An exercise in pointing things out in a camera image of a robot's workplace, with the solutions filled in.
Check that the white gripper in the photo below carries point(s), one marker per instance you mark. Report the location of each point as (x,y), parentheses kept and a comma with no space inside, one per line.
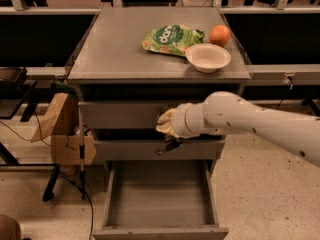
(179,121)

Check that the black rxbar chocolate bar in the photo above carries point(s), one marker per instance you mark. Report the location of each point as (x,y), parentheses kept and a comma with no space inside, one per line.
(171,142)

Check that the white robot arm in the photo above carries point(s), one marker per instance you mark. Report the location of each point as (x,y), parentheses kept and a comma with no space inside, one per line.
(224,112)

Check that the grey drawer cabinet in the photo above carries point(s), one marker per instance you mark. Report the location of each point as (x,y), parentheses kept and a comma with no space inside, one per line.
(113,66)

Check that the grey middle drawer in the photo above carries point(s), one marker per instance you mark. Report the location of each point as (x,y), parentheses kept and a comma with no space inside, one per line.
(194,149)

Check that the grey top drawer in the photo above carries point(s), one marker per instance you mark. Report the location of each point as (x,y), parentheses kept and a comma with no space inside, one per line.
(123,114)

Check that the grey open bottom drawer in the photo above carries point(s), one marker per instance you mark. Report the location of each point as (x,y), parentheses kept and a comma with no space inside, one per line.
(160,200)

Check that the white paper bowl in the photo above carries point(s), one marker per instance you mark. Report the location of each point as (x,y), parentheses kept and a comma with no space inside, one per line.
(208,58)

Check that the green snack bag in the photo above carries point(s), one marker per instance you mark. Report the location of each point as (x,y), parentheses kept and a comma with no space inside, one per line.
(172,39)

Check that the orange fruit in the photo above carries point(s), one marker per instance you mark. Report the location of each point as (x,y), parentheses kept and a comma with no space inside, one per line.
(220,35)

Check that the brown cardboard box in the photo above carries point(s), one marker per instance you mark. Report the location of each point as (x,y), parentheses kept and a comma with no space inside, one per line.
(60,123)

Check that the brown round object corner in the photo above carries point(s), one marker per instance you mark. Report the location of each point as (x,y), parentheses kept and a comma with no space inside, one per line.
(9,228)

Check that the black table frame left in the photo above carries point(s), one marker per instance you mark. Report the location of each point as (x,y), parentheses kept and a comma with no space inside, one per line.
(14,91)

